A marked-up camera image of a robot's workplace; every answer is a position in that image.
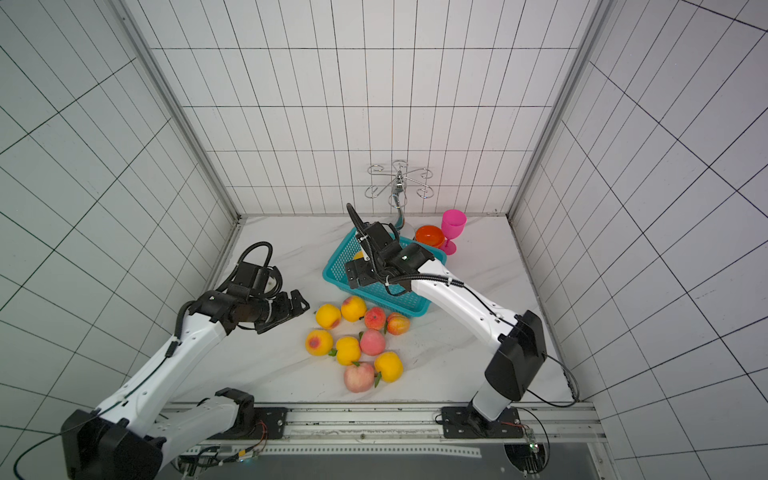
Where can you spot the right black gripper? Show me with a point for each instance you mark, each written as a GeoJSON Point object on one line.
{"type": "Point", "coordinates": [366, 238]}

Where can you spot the orange red peach right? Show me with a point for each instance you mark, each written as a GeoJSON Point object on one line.
{"type": "Point", "coordinates": [397, 324]}

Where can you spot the yellow red peach top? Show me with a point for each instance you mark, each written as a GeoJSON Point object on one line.
{"type": "Point", "coordinates": [353, 309]}

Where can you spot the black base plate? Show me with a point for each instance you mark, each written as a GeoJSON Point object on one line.
{"type": "Point", "coordinates": [464, 423]}
{"type": "Point", "coordinates": [252, 424]}

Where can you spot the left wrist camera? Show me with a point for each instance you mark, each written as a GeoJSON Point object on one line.
{"type": "Point", "coordinates": [250, 280]}

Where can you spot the red peach centre top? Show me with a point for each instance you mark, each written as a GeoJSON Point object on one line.
{"type": "Point", "coordinates": [375, 318]}

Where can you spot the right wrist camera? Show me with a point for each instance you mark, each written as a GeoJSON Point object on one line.
{"type": "Point", "coordinates": [374, 237]}

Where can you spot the yellow peach centre leaf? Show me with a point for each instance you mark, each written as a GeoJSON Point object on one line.
{"type": "Point", "coordinates": [346, 351]}

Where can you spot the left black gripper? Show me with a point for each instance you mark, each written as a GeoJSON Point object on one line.
{"type": "Point", "coordinates": [284, 310]}

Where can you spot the yellow peach red spot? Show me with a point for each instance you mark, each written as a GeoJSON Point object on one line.
{"type": "Point", "coordinates": [319, 343]}

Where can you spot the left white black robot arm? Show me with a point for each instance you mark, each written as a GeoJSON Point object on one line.
{"type": "Point", "coordinates": [123, 438]}

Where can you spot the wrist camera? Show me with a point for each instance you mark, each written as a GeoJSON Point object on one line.
{"type": "Point", "coordinates": [250, 280]}
{"type": "Point", "coordinates": [374, 237]}

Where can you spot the pink plastic goblet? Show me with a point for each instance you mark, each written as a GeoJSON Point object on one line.
{"type": "Point", "coordinates": [452, 226]}

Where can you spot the pink peach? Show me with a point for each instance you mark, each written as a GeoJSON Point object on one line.
{"type": "Point", "coordinates": [359, 378]}
{"type": "Point", "coordinates": [372, 342]}

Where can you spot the aluminium mounting rail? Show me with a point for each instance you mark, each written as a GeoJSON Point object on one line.
{"type": "Point", "coordinates": [391, 428]}

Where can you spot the orange plastic bowl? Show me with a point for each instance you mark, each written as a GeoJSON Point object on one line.
{"type": "Point", "coordinates": [430, 235]}

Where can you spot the pink peach centre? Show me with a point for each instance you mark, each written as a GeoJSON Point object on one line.
{"type": "Point", "coordinates": [372, 342]}

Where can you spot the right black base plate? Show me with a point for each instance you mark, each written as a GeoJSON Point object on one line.
{"type": "Point", "coordinates": [464, 423]}

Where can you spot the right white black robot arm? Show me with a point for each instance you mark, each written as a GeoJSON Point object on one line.
{"type": "Point", "coordinates": [516, 340]}

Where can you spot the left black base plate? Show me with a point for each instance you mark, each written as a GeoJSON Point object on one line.
{"type": "Point", "coordinates": [252, 424]}

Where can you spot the pink peach bottom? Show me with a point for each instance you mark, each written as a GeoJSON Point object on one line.
{"type": "Point", "coordinates": [359, 378]}

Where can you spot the metal cup drying rack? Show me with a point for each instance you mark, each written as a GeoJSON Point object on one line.
{"type": "Point", "coordinates": [393, 181]}

